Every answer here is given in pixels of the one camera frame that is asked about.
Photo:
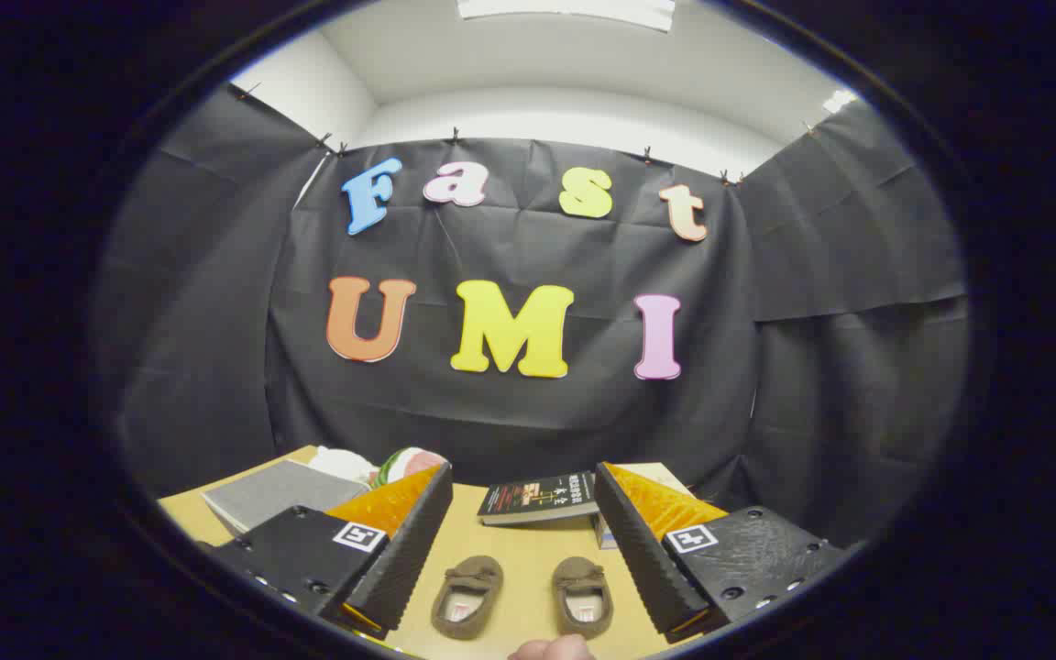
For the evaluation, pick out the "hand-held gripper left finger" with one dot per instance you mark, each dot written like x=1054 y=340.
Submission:
x=409 y=550

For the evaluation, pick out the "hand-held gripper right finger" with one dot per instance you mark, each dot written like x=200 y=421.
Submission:
x=643 y=559

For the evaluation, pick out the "brown slipper shoe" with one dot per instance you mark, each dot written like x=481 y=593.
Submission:
x=578 y=576
x=473 y=573

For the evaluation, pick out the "cream fabric storage box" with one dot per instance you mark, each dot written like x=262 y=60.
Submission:
x=280 y=490

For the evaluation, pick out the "blue cover book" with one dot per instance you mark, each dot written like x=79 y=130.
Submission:
x=605 y=533

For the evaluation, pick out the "watermelon slice plush toy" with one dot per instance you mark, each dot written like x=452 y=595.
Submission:
x=409 y=461

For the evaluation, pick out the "white plush toy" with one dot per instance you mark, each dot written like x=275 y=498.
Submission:
x=345 y=463

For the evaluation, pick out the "black cover book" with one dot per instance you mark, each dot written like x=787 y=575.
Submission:
x=537 y=497

